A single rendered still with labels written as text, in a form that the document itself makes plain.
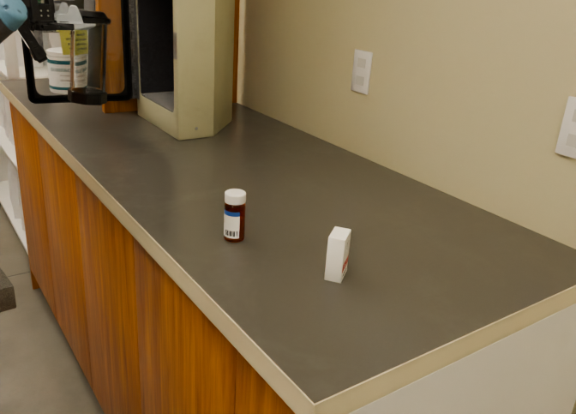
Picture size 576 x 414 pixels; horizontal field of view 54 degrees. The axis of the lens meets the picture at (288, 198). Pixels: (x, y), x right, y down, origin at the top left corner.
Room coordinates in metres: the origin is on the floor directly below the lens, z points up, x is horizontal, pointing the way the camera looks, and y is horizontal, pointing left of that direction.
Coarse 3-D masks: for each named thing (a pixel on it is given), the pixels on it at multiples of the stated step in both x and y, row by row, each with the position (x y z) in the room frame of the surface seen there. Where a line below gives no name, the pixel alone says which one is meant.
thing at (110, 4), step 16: (64, 0) 1.70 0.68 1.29; (80, 0) 1.72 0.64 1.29; (96, 0) 1.74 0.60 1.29; (112, 0) 1.76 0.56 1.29; (112, 16) 1.76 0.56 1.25; (32, 32) 1.66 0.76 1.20; (48, 32) 1.68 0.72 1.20; (64, 32) 1.70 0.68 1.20; (112, 32) 1.76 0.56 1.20; (48, 48) 1.68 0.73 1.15; (64, 48) 1.70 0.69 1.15; (112, 48) 1.76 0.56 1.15; (48, 64) 1.67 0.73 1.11; (64, 64) 1.69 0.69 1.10; (112, 64) 1.76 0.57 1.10; (48, 80) 1.67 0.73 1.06; (64, 80) 1.69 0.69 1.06; (112, 80) 1.75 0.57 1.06
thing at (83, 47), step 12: (96, 24) 1.51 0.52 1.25; (108, 24) 1.54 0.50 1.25; (72, 36) 1.51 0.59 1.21; (84, 36) 1.50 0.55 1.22; (96, 36) 1.51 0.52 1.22; (72, 48) 1.51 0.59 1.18; (84, 48) 1.49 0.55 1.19; (96, 48) 1.51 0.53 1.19; (72, 60) 1.50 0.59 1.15; (84, 60) 1.49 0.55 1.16; (96, 60) 1.51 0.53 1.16; (72, 72) 1.50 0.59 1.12; (84, 72) 1.49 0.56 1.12; (96, 72) 1.51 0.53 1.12; (72, 84) 1.50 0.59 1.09; (84, 84) 1.49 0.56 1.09; (96, 84) 1.50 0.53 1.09
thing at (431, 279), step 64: (64, 128) 1.59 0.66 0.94; (128, 128) 1.64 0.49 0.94; (256, 128) 1.73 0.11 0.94; (128, 192) 1.14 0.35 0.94; (192, 192) 1.16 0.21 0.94; (256, 192) 1.19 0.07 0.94; (320, 192) 1.21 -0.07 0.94; (384, 192) 1.24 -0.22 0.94; (192, 256) 0.87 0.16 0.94; (256, 256) 0.88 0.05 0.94; (320, 256) 0.90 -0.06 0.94; (384, 256) 0.91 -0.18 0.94; (448, 256) 0.93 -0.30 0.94; (512, 256) 0.95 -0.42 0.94; (256, 320) 0.69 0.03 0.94; (320, 320) 0.70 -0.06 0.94; (384, 320) 0.71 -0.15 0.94; (448, 320) 0.72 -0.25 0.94; (512, 320) 0.75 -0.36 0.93; (320, 384) 0.56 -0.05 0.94; (384, 384) 0.59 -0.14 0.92
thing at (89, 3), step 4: (84, 0) 1.54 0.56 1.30; (88, 0) 1.53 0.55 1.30; (92, 0) 1.54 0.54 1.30; (84, 4) 1.54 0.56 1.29; (88, 4) 1.53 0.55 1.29; (92, 4) 1.54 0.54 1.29; (84, 8) 1.54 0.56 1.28; (88, 8) 1.53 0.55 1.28; (92, 8) 1.54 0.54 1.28; (80, 12) 1.51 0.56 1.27; (84, 12) 1.51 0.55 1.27; (88, 12) 1.51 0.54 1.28; (92, 12) 1.51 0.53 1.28; (96, 12) 1.52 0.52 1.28; (100, 12) 1.53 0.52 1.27; (88, 16) 1.50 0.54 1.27; (92, 16) 1.51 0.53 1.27; (96, 16) 1.51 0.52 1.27; (100, 16) 1.52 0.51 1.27; (104, 16) 1.53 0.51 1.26
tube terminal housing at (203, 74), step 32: (192, 0) 1.57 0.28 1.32; (224, 0) 1.69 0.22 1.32; (192, 32) 1.57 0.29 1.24; (224, 32) 1.69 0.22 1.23; (192, 64) 1.57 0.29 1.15; (224, 64) 1.70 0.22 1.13; (192, 96) 1.57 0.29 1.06; (224, 96) 1.71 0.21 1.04; (160, 128) 1.65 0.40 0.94; (192, 128) 1.57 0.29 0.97
